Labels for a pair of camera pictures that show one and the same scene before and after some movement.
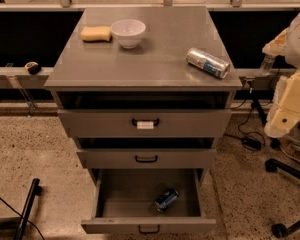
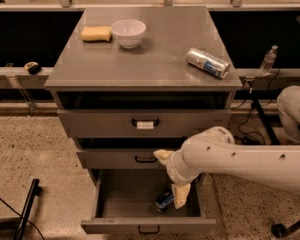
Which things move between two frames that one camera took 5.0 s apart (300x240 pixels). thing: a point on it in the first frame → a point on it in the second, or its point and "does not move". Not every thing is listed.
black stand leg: x=36 y=190 does not move
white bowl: x=128 y=32 does not move
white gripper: x=299 y=47 → x=173 y=167
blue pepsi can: x=165 y=199 does not move
